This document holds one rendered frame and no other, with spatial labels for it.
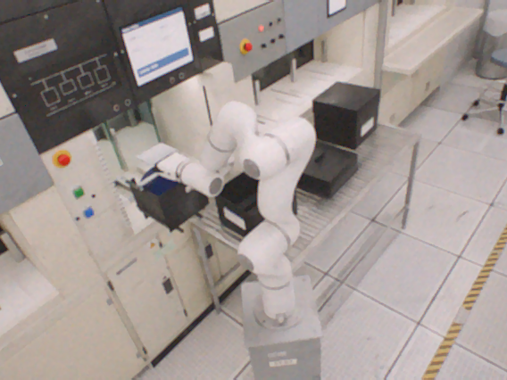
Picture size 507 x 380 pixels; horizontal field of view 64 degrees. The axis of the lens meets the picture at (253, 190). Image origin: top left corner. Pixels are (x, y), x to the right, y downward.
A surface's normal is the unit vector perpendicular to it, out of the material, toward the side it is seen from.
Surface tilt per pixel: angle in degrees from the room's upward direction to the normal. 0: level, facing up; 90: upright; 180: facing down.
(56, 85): 90
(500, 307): 0
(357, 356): 0
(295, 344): 90
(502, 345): 0
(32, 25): 90
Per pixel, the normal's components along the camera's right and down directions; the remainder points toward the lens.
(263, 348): 0.07, 0.61
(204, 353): -0.11, -0.78
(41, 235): 0.75, 0.34
